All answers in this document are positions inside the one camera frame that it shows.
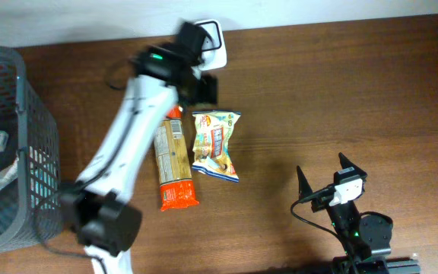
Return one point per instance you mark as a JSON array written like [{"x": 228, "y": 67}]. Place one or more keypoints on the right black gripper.
[{"x": 324, "y": 200}]

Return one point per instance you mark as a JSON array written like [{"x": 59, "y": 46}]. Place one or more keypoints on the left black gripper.
[{"x": 207, "y": 90}]

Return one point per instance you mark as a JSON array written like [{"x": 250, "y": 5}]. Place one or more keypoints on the yellow snack bag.
[{"x": 213, "y": 129}]

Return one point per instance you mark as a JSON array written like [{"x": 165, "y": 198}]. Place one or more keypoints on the orange noodle packet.
[{"x": 177, "y": 190}]

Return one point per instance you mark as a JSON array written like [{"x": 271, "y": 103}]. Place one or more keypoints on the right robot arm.
[{"x": 363, "y": 235}]

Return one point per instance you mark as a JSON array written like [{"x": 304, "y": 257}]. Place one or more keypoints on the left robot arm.
[{"x": 97, "y": 206}]

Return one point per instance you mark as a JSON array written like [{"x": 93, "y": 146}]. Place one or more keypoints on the white barcode scanner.
[{"x": 214, "y": 52}]

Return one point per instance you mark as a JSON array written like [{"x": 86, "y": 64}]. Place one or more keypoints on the grey plastic mesh basket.
[{"x": 33, "y": 146}]

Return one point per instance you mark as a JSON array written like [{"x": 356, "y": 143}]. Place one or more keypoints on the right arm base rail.
[{"x": 377, "y": 266}]

